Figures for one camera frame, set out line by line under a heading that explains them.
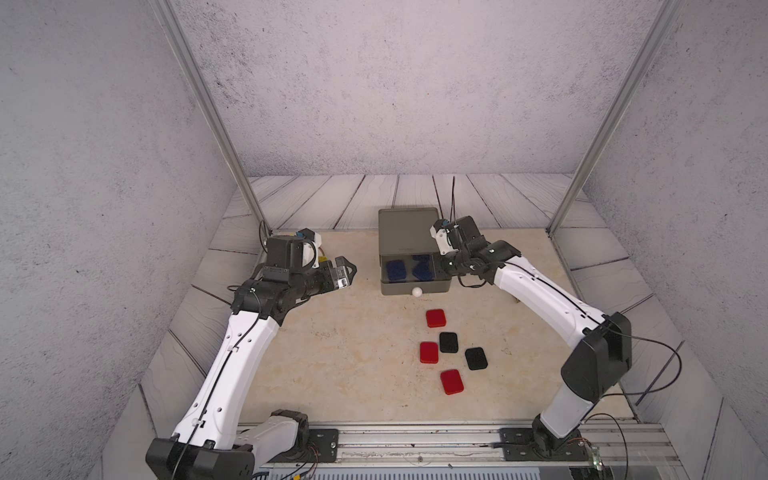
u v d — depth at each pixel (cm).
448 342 89
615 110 87
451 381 83
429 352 89
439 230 75
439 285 85
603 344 44
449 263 70
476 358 87
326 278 63
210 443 37
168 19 70
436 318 97
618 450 73
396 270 89
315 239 67
